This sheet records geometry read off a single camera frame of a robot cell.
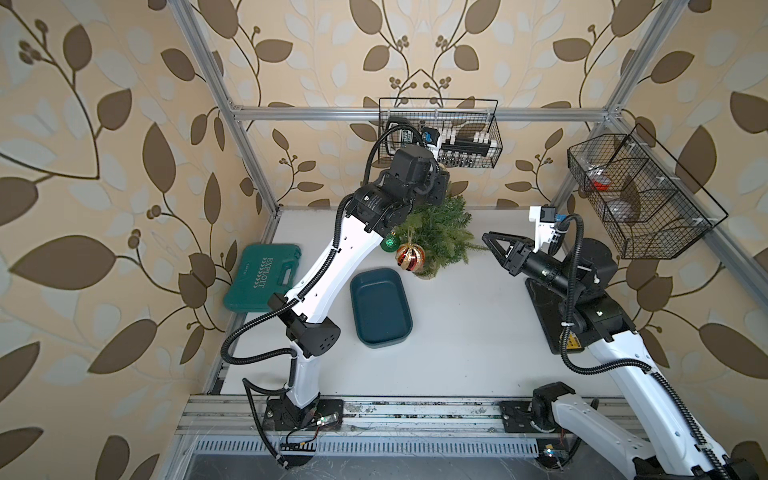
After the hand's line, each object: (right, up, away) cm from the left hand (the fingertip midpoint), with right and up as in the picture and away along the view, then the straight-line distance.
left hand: (433, 167), depth 67 cm
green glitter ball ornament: (-10, -17, +12) cm, 23 cm away
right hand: (+11, -16, -3) cm, 19 cm away
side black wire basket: (+55, -8, +6) cm, 56 cm away
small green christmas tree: (+4, -14, +13) cm, 19 cm away
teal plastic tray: (-14, -38, +27) cm, 49 cm away
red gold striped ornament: (-5, -21, +4) cm, 22 cm away
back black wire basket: (+13, +19, +30) cm, 37 cm away
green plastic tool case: (-52, -27, +30) cm, 66 cm away
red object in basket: (+49, -2, +16) cm, 51 cm away
